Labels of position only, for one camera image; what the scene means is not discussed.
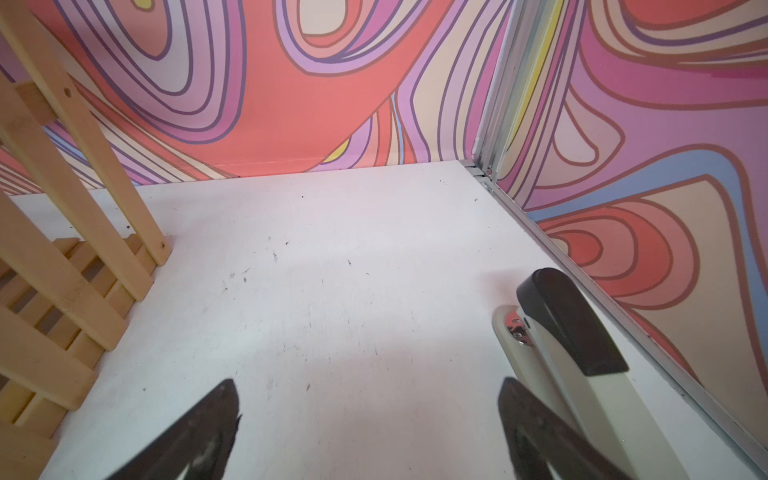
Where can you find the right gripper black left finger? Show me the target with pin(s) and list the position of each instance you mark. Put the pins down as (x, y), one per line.
(196, 446)

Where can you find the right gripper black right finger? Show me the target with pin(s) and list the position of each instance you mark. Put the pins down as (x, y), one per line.
(541, 445)

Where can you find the wooden two-tier shelf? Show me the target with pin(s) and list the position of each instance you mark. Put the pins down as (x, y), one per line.
(59, 378)

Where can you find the white and black stapler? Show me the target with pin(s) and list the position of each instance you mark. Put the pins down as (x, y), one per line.
(560, 350)

